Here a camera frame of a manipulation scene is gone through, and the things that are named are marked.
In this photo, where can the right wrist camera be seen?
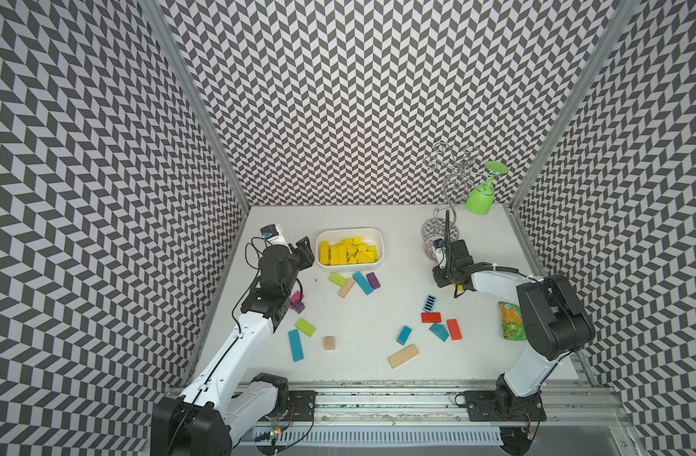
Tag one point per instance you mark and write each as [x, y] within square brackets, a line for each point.
[439, 251]

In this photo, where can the green plastic goblet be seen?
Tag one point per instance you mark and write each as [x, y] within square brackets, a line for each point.
[482, 198]

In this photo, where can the yellow long block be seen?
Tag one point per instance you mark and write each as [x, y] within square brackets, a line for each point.
[325, 253]

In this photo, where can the long teal block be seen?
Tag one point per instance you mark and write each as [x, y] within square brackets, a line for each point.
[295, 345]

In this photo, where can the natural wood block back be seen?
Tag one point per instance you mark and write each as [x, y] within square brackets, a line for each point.
[346, 288]

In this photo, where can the light green block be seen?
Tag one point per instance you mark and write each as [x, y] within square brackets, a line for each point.
[305, 327]
[338, 279]

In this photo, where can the green snack bag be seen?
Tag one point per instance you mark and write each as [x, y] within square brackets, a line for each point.
[512, 323]

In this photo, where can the red flat block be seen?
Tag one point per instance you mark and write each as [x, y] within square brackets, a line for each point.
[431, 318]

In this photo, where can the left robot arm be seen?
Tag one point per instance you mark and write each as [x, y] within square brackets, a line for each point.
[209, 417]

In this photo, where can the small natural wood cube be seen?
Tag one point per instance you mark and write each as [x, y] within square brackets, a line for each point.
[329, 343]

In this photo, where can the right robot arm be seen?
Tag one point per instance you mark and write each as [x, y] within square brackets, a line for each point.
[554, 320]

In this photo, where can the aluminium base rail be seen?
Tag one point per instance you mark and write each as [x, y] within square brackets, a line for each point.
[394, 403]

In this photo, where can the small teal block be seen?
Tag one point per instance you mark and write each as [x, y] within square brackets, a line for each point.
[404, 335]

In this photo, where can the light green block back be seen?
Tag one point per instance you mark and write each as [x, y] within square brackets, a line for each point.
[338, 279]

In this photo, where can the white plastic tray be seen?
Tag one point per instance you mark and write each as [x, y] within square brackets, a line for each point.
[353, 249]

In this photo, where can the light green block front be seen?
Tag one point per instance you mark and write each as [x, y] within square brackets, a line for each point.
[305, 327]

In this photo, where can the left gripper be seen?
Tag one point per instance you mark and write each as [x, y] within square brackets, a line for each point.
[305, 256]

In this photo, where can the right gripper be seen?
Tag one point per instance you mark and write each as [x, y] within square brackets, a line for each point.
[440, 280]

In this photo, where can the red upright block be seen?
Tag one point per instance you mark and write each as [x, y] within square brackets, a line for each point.
[454, 329]

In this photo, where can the purple flat block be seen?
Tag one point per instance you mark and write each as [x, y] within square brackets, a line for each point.
[373, 280]

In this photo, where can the long natural wood block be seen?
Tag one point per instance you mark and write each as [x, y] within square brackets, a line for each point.
[403, 356]

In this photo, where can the teal block back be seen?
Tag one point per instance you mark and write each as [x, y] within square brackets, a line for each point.
[363, 283]

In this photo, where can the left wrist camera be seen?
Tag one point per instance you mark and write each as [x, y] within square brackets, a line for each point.
[272, 234]

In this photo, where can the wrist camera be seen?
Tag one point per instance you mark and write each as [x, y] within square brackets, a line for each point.
[439, 251]
[272, 234]

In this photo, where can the blue ridged block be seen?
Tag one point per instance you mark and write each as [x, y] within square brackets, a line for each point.
[429, 304]

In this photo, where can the metal wire cup rack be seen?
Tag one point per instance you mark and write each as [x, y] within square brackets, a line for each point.
[454, 165]

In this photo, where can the teal wedge block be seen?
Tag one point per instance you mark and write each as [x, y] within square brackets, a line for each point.
[440, 331]

